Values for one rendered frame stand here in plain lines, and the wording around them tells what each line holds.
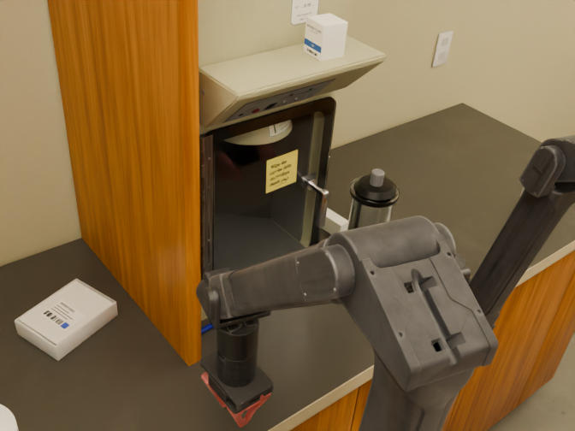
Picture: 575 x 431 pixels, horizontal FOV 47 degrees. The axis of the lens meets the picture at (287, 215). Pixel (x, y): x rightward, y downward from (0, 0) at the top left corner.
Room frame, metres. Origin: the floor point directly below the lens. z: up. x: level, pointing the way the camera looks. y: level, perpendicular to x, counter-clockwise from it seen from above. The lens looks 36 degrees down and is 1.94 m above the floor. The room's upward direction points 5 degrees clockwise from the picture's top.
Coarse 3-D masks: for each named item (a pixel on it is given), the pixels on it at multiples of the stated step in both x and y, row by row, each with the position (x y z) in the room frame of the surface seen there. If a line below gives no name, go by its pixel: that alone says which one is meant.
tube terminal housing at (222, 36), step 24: (216, 0) 1.00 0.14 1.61; (240, 0) 1.03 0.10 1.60; (264, 0) 1.06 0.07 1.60; (288, 0) 1.10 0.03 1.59; (336, 0) 1.17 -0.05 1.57; (216, 24) 1.00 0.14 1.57; (240, 24) 1.03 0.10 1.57; (264, 24) 1.06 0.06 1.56; (288, 24) 1.10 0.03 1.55; (216, 48) 1.00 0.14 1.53; (240, 48) 1.03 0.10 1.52; (264, 48) 1.07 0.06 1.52; (240, 120) 1.04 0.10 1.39
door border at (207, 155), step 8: (208, 136) 0.98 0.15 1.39; (208, 144) 0.98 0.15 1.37; (200, 152) 0.97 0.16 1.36; (208, 152) 0.98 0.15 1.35; (200, 160) 0.97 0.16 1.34; (208, 160) 0.98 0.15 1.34; (208, 168) 0.98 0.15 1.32; (208, 176) 0.98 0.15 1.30; (200, 184) 0.97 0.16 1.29; (208, 184) 0.98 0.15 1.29; (208, 192) 0.98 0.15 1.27; (208, 200) 0.98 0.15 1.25; (208, 208) 0.98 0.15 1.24; (208, 216) 0.98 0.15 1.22; (208, 224) 0.98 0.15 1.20; (208, 232) 0.98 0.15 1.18; (208, 240) 0.98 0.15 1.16; (208, 248) 0.98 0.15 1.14; (208, 256) 0.98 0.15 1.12; (208, 264) 0.98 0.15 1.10
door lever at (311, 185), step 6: (312, 180) 1.14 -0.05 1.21; (306, 186) 1.13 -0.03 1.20; (312, 186) 1.13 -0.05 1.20; (318, 186) 1.13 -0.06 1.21; (318, 192) 1.12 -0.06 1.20; (324, 192) 1.10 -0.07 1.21; (324, 198) 1.10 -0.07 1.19; (318, 204) 1.11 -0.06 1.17; (324, 204) 1.10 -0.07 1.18; (318, 210) 1.11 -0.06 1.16; (324, 210) 1.10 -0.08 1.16; (318, 216) 1.11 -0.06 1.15; (324, 216) 1.11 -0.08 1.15; (318, 222) 1.10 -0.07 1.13; (324, 222) 1.11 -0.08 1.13
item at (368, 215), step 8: (352, 184) 1.21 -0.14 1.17; (352, 192) 1.18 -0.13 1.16; (352, 200) 1.20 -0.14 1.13; (368, 200) 1.15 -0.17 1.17; (376, 200) 1.15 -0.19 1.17; (384, 200) 1.16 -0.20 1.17; (392, 200) 1.16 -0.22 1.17; (352, 208) 1.19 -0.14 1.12; (360, 208) 1.16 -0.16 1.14; (368, 208) 1.16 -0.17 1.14; (376, 208) 1.16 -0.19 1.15; (384, 208) 1.16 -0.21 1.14; (392, 208) 1.18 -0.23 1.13; (352, 216) 1.18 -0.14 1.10; (360, 216) 1.16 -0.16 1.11; (368, 216) 1.16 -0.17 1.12; (376, 216) 1.16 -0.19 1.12; (384, 216) 1.16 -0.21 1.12; (352, 224) 1.18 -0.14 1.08; (360, 224) 1.16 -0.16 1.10; (368, 224) 1.16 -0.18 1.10
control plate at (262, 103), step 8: (328, 80) 1.04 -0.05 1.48; (304, 88) 1.01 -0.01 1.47; (320, 88) 1.07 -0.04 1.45; (280, 96) 0.98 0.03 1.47; (288, 96) 1.01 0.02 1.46; (296, 96) 1.04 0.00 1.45; (248, 104) 0.94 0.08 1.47; (256, 104) 0.96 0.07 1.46; (264, 104) 0.99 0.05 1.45; (280, 104) 1.04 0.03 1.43; (240, 112) 0.96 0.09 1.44; (248, 112) 0.99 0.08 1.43; (232, 120) 0.98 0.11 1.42
